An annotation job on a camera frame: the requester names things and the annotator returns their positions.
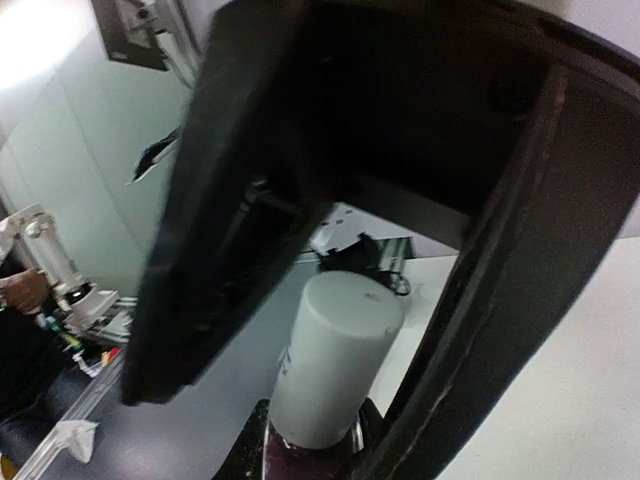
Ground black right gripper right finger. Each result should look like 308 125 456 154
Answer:
357 398 384 468

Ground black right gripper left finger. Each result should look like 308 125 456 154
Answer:
214 399 270 480

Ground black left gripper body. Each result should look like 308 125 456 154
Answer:
219 1 639 245

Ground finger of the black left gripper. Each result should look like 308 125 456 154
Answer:
121 1 349 406
346 67 639 479

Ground small nail polish bottle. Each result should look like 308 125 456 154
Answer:
262 420 364 480

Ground background clutter shelf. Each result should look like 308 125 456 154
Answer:
1 203 136 351

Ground person in background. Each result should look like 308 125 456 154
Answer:
1 269 91 467

